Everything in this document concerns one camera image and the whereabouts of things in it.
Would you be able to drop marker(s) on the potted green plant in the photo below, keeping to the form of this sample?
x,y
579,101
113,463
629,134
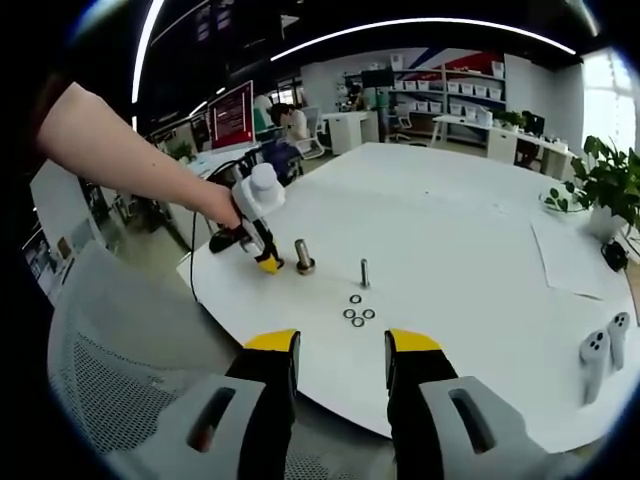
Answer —
x,y
615,180

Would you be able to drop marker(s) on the black screen on stand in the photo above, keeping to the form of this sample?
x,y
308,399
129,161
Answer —
x,y
377,78

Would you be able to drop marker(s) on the large threaded steel stud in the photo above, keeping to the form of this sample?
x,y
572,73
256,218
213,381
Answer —
x,y
301,250

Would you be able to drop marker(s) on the person's left hand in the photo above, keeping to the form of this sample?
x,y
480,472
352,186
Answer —
x,y
217,202

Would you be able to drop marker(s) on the white monitor desk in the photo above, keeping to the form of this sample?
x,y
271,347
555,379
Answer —
x,y
210,159

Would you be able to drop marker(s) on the computer monitor with red screen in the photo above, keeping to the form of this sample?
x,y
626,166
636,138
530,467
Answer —
x,y
230,112

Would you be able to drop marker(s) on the white office chair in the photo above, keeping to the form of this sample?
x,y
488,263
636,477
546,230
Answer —
x,y
311,132

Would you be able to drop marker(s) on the small black device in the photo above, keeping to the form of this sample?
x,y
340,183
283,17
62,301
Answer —
x,y
615,256

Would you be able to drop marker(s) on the storage shelf rack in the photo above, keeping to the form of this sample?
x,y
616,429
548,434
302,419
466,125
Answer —
x,y
435,90

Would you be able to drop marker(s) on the white cabinet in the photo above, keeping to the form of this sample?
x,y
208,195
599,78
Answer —
x,y
350,131

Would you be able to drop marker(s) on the rows of white storage bins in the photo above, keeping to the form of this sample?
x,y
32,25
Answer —
x,y
465,89

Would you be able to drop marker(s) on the grey handheld controller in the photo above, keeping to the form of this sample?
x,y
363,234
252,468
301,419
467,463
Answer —
x,y
619,335
594,360

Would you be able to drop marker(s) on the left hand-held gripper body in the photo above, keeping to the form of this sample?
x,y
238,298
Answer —
x,y
257,197

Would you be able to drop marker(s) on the white paper sheet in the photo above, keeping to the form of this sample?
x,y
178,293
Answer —
x,y
565,260

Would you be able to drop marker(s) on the small threaded steel stud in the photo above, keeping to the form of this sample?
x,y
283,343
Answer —
x,y
365,272

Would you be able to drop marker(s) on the dark desk monitor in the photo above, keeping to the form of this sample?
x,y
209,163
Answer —
x,y
535,122

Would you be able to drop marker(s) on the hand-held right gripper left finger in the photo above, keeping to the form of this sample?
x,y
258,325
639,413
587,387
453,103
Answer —
x,y
260,400

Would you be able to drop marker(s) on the small desk plant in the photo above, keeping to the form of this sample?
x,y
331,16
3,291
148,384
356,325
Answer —
x,y
510,119

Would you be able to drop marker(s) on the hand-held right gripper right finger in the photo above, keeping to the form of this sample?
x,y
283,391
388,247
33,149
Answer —
x,y
420,400

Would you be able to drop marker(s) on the glass dish with plant cuttings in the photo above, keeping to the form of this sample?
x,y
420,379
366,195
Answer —
x,y
560,202

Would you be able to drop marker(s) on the long white desk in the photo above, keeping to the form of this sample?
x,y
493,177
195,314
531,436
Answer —
x,y
500,142

